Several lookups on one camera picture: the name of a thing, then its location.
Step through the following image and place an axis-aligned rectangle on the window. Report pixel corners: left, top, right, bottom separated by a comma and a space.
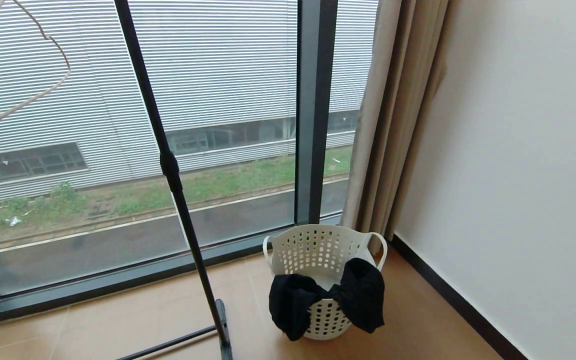
0, 0, 380, 346

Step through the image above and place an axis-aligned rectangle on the white laundry basket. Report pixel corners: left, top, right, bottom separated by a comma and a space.
262, 223, 388, 342

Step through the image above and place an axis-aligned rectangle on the beige curtain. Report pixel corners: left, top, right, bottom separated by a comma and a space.
340, 0, 452, 242

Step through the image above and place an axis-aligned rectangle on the black clothes rack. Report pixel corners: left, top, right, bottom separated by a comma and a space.
114, 0, 234, 360

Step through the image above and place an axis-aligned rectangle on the heap of clothes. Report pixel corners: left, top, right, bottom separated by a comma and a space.
268, 257, 386, 342

